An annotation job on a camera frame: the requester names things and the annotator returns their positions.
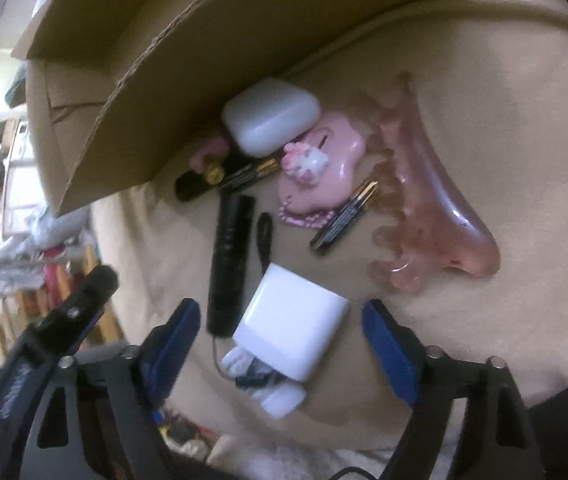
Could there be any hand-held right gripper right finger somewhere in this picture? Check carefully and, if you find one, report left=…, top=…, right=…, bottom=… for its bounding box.
left=361, top=299, right=546, bottom=480

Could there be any pink cat-figure compact mirror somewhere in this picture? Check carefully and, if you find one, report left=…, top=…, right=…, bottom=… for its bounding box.
left=278, top=112, right=365, bottom=231

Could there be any white charger cable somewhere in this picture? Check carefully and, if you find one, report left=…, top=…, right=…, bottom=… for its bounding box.
left=211, top=335, right=307, bottom=420

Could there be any black cable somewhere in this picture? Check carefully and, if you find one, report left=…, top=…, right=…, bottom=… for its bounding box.
left=326, top=466, right=382, bottom=480

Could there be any white power adapter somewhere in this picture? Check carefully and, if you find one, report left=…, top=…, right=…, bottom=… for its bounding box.
left=231, top=263, right=350, bottom=381

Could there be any small pink flower clip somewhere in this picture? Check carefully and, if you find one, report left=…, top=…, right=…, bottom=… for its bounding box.
left=189, top=127, right=232, bottom=173

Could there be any beige sofa cushion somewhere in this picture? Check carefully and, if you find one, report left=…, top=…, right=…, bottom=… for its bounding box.
left=24, top=0, right=568, bottom=453

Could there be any white earbuds case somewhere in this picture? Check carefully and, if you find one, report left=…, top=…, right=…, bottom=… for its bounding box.
left=221, top=76, right=321, bottom=157

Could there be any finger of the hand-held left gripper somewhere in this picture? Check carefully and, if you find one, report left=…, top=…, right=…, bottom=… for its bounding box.
left=0, top=265, right=119, bottom=472

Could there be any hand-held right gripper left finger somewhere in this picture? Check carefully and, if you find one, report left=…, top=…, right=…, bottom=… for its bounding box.
left=19, top=298, right=202, bottom=480

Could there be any black cylindrical tube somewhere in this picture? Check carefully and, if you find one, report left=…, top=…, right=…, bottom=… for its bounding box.
left=206, top=194, right=256, bottom=337

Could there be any cardboard box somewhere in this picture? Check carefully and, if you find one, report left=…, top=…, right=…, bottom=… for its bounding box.
left=11, top=0, right=485, bottom=217

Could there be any pink translucent hair claw clip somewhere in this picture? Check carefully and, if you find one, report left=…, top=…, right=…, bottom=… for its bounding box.
left=361, top=71, right=501, bottom=293

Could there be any pile of clothes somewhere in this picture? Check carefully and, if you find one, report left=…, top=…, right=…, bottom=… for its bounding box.
left=0, top=205, right=92, bottom=301

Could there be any black gold mascara tube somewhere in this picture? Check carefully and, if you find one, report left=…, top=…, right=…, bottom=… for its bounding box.
left=174, top=152, right=282, bottom=203
left=310, top=180, right=380, bottom=255

